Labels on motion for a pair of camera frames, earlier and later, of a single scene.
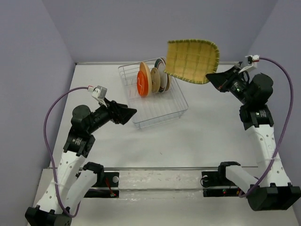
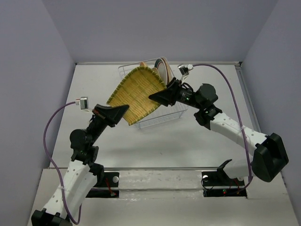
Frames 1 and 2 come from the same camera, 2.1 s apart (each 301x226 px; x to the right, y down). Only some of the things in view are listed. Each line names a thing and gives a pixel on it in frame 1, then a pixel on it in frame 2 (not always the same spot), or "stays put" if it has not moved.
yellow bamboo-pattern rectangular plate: (191, 60) → (134, 91)
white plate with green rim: (160, 65) stays put
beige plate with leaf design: (169, 79) stays put
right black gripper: (222, 80) → (169, 96)
